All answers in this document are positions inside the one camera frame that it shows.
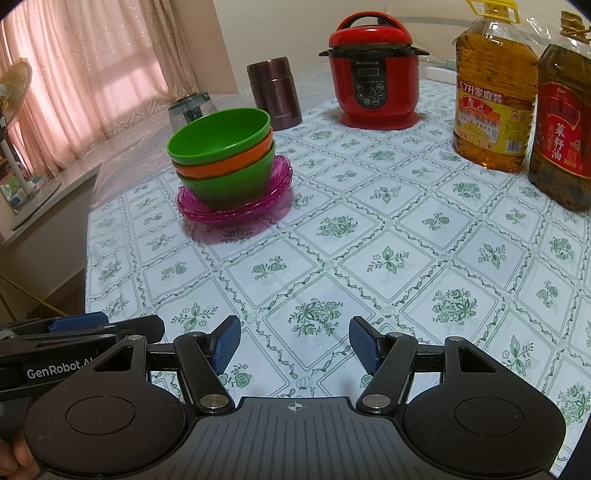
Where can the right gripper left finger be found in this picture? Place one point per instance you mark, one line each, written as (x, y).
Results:
(133, 405)

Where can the person's left hand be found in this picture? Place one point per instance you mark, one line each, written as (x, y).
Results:
(16, 460)

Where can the yellow label oil bottle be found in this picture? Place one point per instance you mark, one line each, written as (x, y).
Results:
(496, 88)

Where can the pink plate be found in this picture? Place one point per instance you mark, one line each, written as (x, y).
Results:
(282, 174)
(192, 209)

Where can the green glass jar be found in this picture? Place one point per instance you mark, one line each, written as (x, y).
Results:
(190, 108)

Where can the pink curtain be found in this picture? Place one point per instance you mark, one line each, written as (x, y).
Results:
(98, 67)

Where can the maroon thermos jar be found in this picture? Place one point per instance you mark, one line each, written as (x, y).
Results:
(274, 91)

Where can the orange plastic bowl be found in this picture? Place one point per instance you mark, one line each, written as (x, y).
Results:
(227, 166)

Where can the standing fan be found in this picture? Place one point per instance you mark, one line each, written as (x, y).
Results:
(15, 83)

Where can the red electric pressure cooker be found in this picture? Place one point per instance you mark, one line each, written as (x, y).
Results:
(375, 70)

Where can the red label oil bottle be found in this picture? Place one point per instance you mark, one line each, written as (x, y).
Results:
(560, 160)

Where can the green floral tablecloth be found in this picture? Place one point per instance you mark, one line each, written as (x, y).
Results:
(393, 226)

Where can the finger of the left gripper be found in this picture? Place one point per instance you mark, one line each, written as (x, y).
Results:
(151, 327)
(80, 322)

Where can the pink plate back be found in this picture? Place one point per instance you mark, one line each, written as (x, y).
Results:
(282, 174)

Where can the green bowl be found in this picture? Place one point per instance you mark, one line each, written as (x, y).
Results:
(237, 188)
(218, 136)

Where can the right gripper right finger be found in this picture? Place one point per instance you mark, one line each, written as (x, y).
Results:
(455, 410)

